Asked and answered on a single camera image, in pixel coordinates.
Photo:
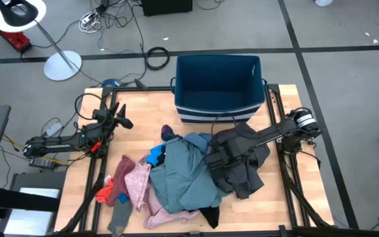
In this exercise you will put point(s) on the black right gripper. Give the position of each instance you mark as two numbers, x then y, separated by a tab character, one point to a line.
222	156

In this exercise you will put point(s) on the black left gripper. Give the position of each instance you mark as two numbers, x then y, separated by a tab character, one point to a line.
105	120

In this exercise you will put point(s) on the dark grey garment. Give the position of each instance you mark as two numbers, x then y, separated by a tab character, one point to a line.
245	177

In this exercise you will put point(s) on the teal grey shirt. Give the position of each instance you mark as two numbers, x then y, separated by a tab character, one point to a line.
183	174

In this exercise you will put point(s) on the purple sock teal toe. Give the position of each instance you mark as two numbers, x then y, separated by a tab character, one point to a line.
167	131

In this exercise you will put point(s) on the bright blue garment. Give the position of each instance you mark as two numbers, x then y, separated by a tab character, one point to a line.
152	156

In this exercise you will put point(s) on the pink heathered shirt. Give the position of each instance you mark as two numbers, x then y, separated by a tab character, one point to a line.
137	184

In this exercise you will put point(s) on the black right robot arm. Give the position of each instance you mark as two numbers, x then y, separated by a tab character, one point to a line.
275	130

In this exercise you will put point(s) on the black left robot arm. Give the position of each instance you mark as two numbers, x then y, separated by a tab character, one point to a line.
54	145

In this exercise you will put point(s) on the navy white striped fabric bin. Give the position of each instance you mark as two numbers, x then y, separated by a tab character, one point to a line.
209	112

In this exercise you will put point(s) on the maroon garment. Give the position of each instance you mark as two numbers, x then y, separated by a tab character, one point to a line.
122	174

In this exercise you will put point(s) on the grey power adapter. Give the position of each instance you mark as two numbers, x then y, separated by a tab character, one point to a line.
53	129

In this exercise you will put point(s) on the white floor lamp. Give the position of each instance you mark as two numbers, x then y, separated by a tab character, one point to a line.
62	66

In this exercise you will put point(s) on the orange sock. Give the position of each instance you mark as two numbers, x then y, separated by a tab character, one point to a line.
103	195

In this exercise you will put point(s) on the black power brick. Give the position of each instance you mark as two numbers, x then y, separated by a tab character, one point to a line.
41	163

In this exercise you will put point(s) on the grey sock blue toe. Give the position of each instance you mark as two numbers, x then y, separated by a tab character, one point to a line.
121	215

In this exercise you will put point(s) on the grey cart white panel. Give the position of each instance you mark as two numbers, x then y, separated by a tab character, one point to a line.
38	179

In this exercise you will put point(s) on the black box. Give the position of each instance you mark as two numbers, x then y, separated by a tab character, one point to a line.
166	7

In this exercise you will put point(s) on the red tool box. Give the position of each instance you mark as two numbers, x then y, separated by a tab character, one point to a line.
20	41

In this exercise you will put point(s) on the white round object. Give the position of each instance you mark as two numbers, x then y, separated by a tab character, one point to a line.
323	2

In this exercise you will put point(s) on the black aluminium table frame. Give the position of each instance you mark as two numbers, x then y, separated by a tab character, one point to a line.
127	89

